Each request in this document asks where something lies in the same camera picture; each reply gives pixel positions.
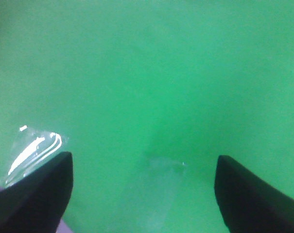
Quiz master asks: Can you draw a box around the clear tape patch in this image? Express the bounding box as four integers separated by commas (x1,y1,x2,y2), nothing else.
0,125,69,188

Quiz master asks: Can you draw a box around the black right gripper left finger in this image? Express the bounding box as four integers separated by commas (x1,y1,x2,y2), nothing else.
0,152,73,233

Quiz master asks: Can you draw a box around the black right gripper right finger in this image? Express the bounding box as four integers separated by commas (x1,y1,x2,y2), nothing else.
214,155,294,233

